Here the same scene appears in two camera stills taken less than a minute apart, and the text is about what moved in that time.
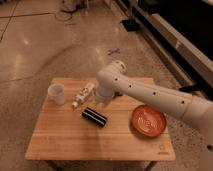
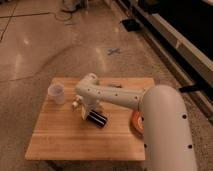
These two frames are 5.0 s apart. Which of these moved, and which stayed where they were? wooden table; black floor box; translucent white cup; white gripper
Moved: white gripper
Stayed: translucent white cup; wooden table; black floor box
